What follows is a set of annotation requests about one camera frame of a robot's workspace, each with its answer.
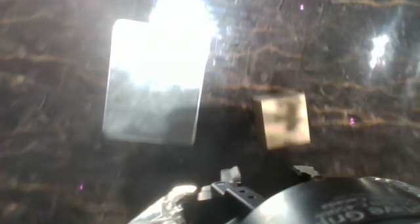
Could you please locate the silver digital pocket scale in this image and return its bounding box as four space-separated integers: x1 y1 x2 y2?
102 18 218 146

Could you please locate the dark marble pattern mat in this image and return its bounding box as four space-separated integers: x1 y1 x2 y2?
0 0 420 224

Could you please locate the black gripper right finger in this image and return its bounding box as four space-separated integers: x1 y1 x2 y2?
293 164 322 182

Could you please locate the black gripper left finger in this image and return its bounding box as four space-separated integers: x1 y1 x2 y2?
211 166 263 209

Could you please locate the small wooden block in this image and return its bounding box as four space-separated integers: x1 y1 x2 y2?
251 91 312 150

